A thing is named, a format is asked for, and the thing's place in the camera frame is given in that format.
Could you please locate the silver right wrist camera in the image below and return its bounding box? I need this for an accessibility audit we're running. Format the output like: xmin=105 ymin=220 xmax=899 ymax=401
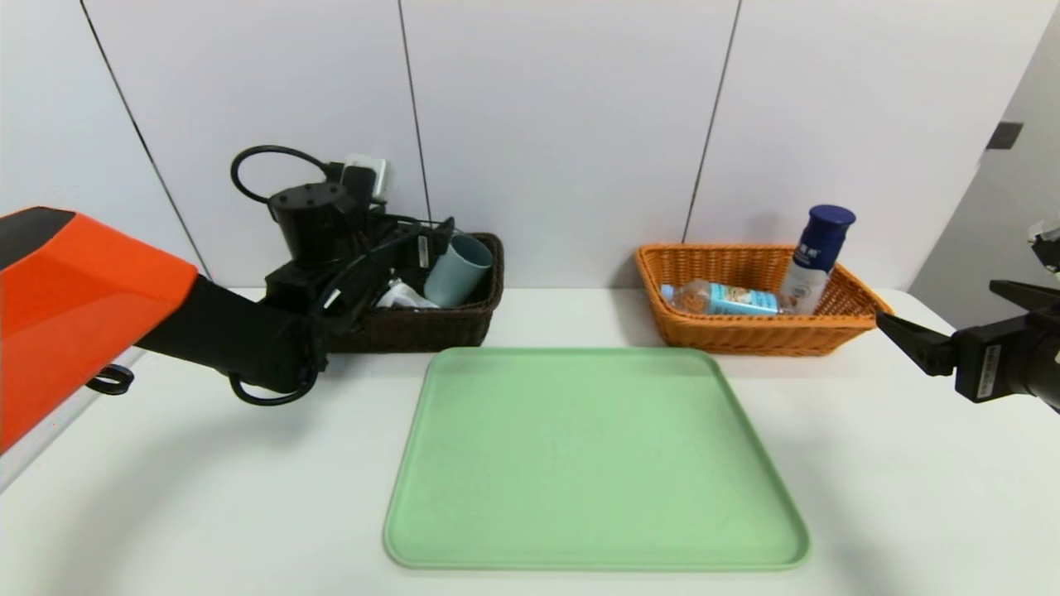
xmin=1027 ymin=219 xmax=1060 ymax=274

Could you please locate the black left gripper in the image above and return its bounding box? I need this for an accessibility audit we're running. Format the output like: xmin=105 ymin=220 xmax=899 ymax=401
xmin=376 ymin=216 xmax=455 ymax=279

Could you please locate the light green plastic tray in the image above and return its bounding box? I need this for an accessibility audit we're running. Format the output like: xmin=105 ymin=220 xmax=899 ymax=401
xmin=383 ymin=347 xmax=811 ymax=570

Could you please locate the dark brown wicker basket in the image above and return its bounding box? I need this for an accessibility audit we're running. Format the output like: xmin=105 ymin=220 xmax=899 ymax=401
xmin=327 ymin=233 xmax=505 ymax=355

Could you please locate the orange wicker basket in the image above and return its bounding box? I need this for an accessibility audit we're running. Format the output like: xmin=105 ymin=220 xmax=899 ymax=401
xmin=634 ymin=243 xmax=894 ymax=358

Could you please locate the black braided sleeve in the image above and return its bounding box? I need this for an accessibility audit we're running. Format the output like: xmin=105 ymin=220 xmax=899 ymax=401
xmin=84 ymin=363 xmax=136 ymax=397

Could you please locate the clear water bottle blue cap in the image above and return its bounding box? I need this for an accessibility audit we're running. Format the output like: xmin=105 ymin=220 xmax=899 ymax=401
xmin=660 ymin=280 xmax=781 ymax=317

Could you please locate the black left arm wrist cable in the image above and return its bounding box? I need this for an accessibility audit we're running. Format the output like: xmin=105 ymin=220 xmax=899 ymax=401
xmin=227 ymin=145 xmax=431 ymax=407

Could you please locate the teal plastic cup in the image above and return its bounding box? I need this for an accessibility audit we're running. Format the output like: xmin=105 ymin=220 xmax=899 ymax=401
xmin=423 ymin=233 xmax=495 ymax=310

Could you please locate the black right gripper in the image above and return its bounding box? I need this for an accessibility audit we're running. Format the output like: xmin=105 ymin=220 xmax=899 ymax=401
xmin=875 ymin=279 xmax=1060 ymax=415

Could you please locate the white yogurt bottle navy cap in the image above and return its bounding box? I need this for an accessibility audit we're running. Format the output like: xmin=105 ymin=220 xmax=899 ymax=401
xmin=777 ymin=204 xmax=857 ymax=315

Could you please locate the clear slim spray bottle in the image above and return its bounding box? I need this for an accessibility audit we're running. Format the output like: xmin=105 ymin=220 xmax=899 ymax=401
xmin=376 ymin=279 xmax=441 ymax=310

